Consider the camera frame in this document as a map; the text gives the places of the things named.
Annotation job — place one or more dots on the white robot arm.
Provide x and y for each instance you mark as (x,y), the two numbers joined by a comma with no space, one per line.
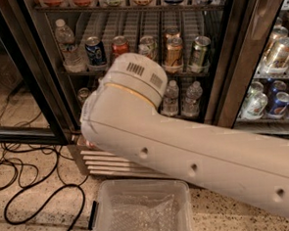
(121,117)

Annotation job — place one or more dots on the clear water bottle bottom shelf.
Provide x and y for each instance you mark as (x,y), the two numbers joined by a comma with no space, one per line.
(170,100)

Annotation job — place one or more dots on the clear water bottle shelf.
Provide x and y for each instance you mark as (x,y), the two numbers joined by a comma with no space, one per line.
(170,100)
(68,47)

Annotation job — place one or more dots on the green white can bottom shelf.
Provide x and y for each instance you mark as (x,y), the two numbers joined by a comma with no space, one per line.
(82,95)

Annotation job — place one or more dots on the white green soda can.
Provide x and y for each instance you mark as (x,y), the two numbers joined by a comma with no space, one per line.
(148,47)

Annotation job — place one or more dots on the red coca cola can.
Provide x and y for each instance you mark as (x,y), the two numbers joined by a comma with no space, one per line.
(120,45)

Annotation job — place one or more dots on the gold orange soda can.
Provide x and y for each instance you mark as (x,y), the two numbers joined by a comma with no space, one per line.
(173,55)

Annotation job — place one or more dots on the blue pepsi can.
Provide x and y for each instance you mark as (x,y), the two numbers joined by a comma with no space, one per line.
(94,48)

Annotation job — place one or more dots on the rear gold soda can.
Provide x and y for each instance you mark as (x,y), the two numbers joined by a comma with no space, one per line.
(170,32)

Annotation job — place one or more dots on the clear water bottle middle shelf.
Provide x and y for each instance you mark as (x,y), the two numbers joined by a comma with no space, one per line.
(68,47)

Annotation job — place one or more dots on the stainless steel fridge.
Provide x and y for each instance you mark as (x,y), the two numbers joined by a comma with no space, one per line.
(87,18)

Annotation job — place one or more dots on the right glass fridge door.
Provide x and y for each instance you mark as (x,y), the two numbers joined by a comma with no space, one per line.
(247,31)

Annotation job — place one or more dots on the open glass fridge door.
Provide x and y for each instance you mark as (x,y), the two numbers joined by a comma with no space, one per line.
(31,107)

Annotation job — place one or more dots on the orange can top shelf left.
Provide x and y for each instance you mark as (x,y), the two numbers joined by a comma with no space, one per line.
(53,3)

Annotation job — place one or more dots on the clear water bottle bottom right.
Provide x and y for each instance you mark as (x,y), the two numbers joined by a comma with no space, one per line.
(192,99)

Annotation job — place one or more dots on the clear plastic bin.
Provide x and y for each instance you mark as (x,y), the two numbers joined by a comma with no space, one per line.
(156,188)

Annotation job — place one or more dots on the bubble wrap sheet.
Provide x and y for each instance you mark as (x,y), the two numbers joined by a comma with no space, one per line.
(131,213)

